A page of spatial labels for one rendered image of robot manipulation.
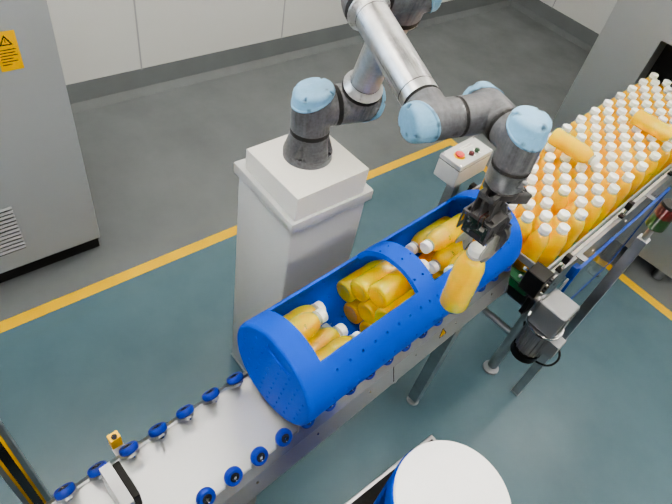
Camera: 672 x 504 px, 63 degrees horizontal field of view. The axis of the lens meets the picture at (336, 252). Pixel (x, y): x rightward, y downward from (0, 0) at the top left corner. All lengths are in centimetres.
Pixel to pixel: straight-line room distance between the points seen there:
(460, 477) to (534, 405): 153
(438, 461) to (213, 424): 56
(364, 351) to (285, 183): 55
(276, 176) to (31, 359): 157
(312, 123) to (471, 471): 98
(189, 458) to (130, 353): 131
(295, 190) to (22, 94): 125
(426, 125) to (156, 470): 99
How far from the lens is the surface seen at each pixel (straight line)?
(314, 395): 127
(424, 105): 101
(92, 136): 382
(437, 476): 140
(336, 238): 183
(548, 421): 291
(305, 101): 154
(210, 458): 146
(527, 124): 101
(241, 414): 150
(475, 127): 106
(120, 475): 130
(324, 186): 160
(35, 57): 239
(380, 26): 116
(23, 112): 249
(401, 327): 141
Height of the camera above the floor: 229
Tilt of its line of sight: 47 degrees down
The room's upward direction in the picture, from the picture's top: 14 degrees clockwise
